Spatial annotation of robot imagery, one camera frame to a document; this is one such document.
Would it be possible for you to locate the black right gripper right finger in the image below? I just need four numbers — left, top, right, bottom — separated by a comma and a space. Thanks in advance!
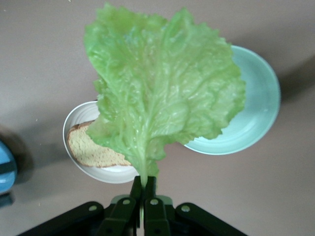
144, 176, 249, 236

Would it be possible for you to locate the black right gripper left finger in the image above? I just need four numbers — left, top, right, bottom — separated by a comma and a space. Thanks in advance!
18, 176, 143, 236

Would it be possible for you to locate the brown bread slice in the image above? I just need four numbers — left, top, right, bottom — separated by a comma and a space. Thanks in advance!
67, 120, 132, 168

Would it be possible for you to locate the green lettuce leaf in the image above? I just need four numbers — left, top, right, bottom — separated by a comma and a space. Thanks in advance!
83, 1, 247, 184

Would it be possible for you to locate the beige plate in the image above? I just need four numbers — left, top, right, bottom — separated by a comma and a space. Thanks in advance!
62, 100, 141, 184

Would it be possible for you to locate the blue plate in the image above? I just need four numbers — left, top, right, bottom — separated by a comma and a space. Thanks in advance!
0, 139, 18, 196

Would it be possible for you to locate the green plate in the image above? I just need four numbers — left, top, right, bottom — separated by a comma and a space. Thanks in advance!
183, 45, 281, 155

